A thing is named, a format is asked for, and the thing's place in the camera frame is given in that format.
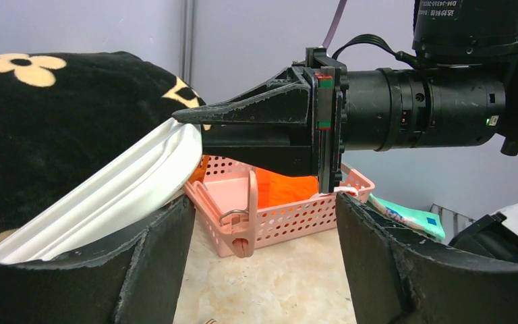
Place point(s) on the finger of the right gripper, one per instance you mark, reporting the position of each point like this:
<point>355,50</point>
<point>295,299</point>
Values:
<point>287,151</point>
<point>281,100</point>

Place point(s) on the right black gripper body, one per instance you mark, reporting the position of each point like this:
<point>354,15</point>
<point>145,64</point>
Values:
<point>329,82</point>

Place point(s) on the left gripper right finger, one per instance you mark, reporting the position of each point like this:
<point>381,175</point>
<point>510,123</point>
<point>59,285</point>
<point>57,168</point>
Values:
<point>397,275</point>

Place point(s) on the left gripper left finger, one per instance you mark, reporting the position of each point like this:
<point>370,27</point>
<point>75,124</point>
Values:
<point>131,276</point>

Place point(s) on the white clip hanger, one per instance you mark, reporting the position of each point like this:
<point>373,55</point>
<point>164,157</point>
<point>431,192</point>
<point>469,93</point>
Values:
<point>144,178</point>

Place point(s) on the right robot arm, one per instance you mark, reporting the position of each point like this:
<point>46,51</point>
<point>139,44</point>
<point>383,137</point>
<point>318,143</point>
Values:
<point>459,89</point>

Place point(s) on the orange underwear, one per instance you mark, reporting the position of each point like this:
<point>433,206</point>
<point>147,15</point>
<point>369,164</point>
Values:
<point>273,189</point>

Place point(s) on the black floral pillow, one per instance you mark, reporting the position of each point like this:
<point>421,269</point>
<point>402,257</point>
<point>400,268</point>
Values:
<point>64,116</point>

